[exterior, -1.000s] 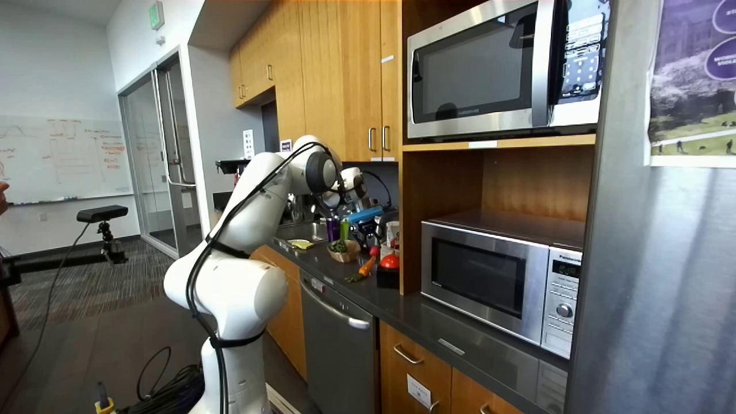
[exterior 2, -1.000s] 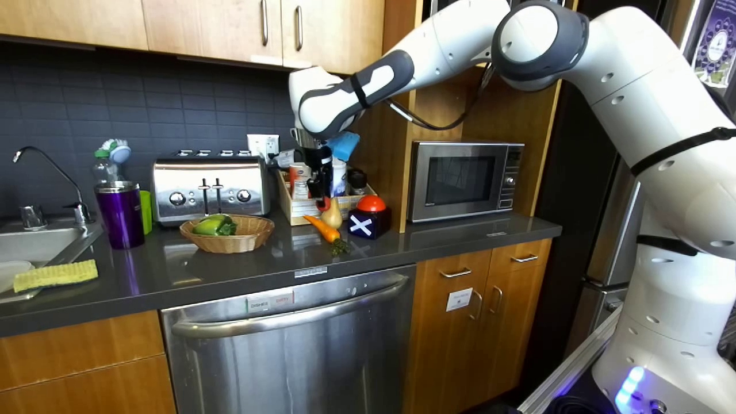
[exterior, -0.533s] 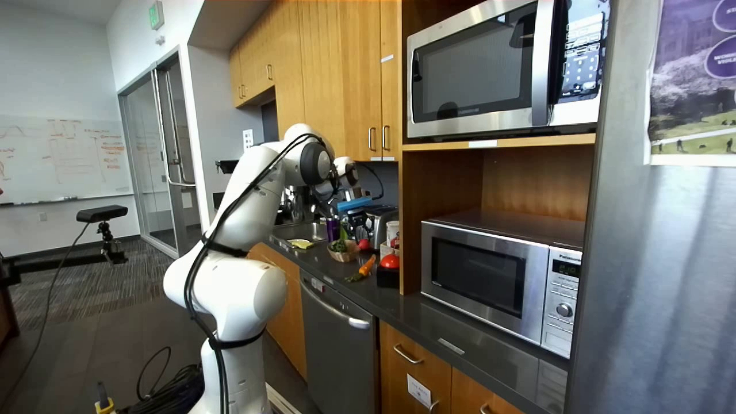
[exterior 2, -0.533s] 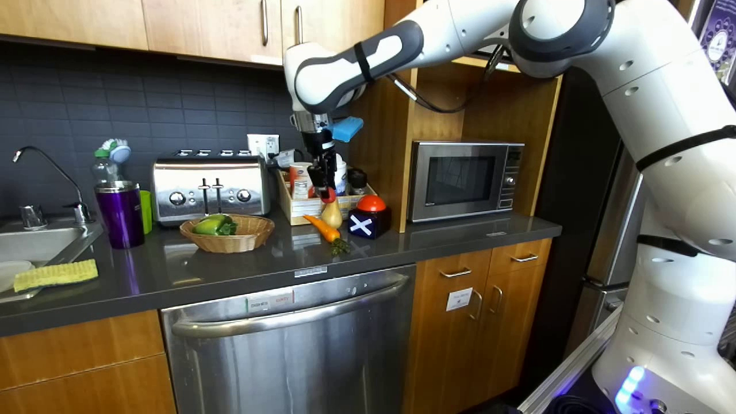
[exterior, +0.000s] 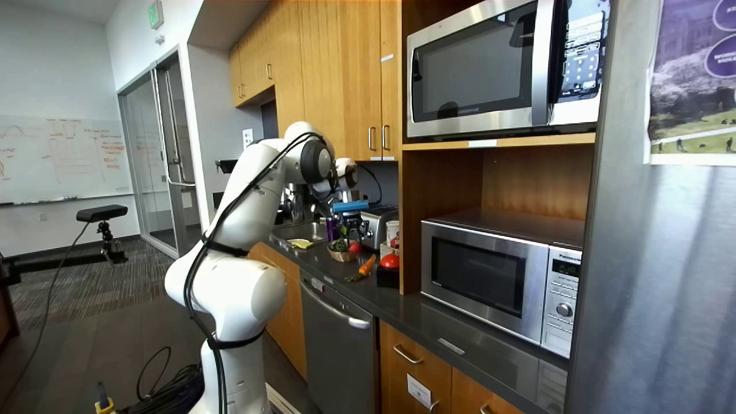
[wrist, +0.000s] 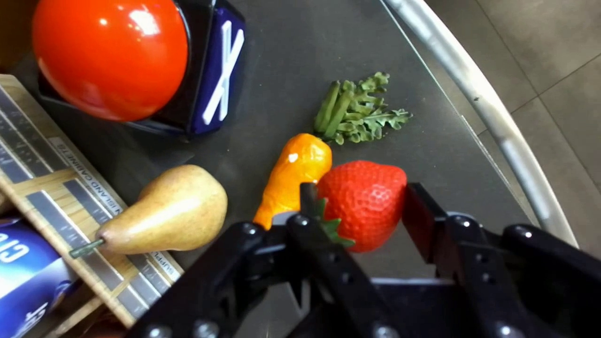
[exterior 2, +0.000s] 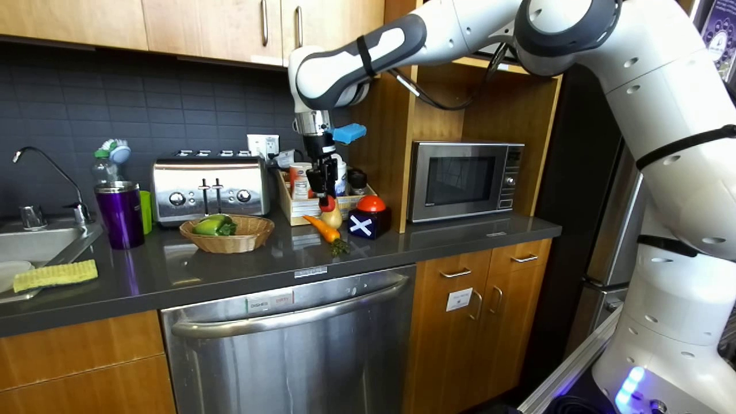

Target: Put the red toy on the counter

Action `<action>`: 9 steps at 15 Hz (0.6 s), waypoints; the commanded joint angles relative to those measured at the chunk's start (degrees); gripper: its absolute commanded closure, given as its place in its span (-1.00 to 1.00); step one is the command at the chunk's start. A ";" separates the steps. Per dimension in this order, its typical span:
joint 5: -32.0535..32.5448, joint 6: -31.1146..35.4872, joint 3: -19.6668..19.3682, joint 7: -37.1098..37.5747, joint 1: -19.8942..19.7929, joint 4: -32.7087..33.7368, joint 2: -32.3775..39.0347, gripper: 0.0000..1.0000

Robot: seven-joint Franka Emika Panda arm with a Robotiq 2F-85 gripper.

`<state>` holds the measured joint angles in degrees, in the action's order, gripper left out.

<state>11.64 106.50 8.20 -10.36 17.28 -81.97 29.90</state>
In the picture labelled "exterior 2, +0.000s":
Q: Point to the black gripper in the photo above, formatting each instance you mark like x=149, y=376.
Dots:
x=323, y=157

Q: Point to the red strawberry toy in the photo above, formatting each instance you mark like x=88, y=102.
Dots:
x=328, y=203

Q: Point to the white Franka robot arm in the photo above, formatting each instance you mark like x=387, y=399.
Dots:
x=658, y=92

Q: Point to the grey robot base cart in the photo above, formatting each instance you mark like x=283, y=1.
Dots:
x=566, y=381

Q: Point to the yellow pear toy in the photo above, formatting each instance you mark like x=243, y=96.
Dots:
x=332, y=218

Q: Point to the orange carrot toy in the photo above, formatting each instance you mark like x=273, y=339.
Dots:
x=323, y=231

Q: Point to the green bell pepper toy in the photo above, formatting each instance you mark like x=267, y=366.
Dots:
x=212, y=225

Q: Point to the orange and white carton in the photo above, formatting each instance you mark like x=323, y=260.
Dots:
x=301, y=182

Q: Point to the dark round ball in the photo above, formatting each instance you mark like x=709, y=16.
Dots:
x=357, y=179

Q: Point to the cardboard caddy box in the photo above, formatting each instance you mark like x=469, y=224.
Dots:
x=302, y=209

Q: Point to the black pot with white cross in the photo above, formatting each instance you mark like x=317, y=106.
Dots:
x=370, y=222

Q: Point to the tall wooden shelf cabinet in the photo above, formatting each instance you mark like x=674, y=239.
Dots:
x=387, y=152

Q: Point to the round wicker basket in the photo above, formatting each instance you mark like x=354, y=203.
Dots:
x=231, y=241

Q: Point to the silver toaster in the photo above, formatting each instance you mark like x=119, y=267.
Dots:
x=208, y=192

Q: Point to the small silver microwave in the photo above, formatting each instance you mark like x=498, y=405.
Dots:
x=461, y=182

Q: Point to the wooden upper cabinet door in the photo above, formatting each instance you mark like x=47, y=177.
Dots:
x=331, y=18
x=210, y=25
x=71, y=22

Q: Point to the wooden cabinet door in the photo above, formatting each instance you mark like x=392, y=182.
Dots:
x=331, y=18
x=444, y=345
x=210, y=25
x=519, y=323
x=71, y=22

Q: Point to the stainless steel dishwasher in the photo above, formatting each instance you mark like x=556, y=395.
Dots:
x=291, y=352

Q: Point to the white label on cabinet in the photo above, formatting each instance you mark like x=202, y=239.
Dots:
x=458, y=300

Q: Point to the green cup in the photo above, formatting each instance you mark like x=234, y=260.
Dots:
x=145, y=211

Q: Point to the wooden lower cabinet door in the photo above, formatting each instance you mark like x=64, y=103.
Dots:
x=444, y=345
x=519, y=323

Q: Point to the purple tumbler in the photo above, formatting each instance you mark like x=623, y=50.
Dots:
x=120, y=218

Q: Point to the bottle with green blue cap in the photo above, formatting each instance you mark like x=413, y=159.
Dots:
x=111, y=159

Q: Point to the chrome sink faucet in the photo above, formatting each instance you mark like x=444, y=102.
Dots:
x=78, y=201

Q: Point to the yellow sponge cloth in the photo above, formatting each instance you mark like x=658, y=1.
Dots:
x=57, y=275

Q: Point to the stainless steel fridge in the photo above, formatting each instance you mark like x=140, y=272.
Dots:
x=613, y=254

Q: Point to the small chrome sink knob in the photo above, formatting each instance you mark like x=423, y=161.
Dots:
x=30, y=216

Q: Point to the steel sink basin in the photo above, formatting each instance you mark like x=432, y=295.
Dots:
x=30, y=246

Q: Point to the wide wooden lower cabinet front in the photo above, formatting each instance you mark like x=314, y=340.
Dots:
x=78, y=369

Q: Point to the purple white poster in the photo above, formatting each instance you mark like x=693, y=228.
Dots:
x=726, y=38

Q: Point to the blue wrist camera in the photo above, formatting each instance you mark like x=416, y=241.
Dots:
x=350, y=133

